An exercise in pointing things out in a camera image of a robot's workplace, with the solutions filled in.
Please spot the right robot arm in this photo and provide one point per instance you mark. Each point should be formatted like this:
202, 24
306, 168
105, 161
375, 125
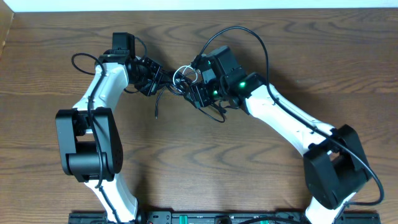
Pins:
335, 165

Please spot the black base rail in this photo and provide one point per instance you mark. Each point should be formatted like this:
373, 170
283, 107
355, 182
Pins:
163, 217

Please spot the cardboard box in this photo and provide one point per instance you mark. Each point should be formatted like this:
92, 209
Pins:
6, 19

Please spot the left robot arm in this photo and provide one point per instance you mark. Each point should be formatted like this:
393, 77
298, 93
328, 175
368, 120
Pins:
88, 138

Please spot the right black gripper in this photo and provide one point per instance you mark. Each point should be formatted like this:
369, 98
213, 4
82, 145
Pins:
198, 94

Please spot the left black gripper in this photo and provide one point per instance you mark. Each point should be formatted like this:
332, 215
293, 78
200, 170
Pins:
158, 74

